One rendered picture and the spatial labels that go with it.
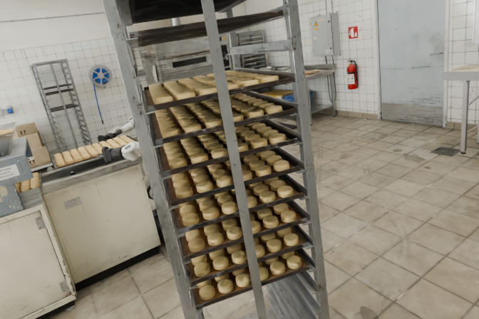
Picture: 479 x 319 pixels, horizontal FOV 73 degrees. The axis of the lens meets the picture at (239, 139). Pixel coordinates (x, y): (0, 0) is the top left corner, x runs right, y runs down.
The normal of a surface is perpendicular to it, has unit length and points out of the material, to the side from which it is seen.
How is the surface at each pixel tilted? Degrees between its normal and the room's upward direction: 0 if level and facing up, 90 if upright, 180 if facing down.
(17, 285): 90
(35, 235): 90
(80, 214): 90
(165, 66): 90
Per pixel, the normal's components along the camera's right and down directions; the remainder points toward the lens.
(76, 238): 0.53, 0.16
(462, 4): -0.82, 0.29
